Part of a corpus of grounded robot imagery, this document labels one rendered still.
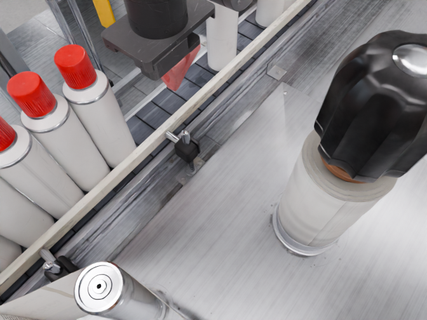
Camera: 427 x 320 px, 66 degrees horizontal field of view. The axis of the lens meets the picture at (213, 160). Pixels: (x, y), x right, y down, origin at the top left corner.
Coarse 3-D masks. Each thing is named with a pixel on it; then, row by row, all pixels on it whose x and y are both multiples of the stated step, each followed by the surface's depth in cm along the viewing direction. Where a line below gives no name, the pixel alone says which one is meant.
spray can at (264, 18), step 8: (264, 0) 60; (272, 0) 59; (280, 0) 60; (264, 8) 61; (272, 8) 61; (280, 8) 61; (256, 16) 64; (264, 16) 62; (272, 16) 62; (264, 24) 64
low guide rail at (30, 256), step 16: (304, 0) 64; (288, 16) 62; (272, 32) 60; (256, 48) 58; (240, 64) 57; (224, 80) 56; (208, 96) 54; (176, 112) 51; (192, 112) 53; (160, 128) 49; (176, 128) 52; (144, 144) 48; (128, 160) 47; (112, 176) 46; (96, 192) 44; (80, 208) 43; (64, 224) 42; (48, 240) 41; (32, 256) 41; (16, 272) 40; (0, 288) 39
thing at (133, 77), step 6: (204, 24) 55; (198, 30) 54; (132, 72) 49; (138, 72) 49; (126, 78) 48; (132, 78) 48; (138, 78) 49; (120, 84) 48; (126, 84) 48; (132, 84) 49; (114, 90) 47; (120, 90) 47; (126, 90) 48; (120, 96) 48
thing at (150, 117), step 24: (312, 0) 69; (240, 24) 66; (288, 24) 65; (240, 48) 62; (264, 48) 62; (192, 72) 60; (240, 72) 59; (168, 96) 57; (192, 96) 57; (216, 96) 57; (144, 120) 54; (192, 120) 55
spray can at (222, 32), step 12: (216, 12) 48; (228, 12) 48; (216, 24) 50; (228, 24) 50; (216, 36) 52; (228, 36) 52; (216, 48) 54; (228, 48) 54; (216, 60) 57; (228, 60) 57; (216, 72) 59
